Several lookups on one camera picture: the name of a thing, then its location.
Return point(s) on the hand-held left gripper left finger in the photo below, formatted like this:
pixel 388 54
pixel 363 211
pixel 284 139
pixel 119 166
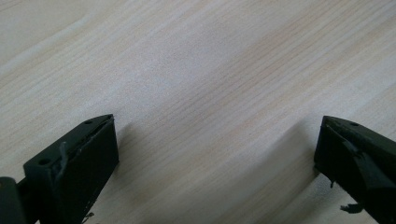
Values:
pixel 77 174

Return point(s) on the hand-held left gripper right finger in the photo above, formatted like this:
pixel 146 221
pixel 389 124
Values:
pixel 358 158

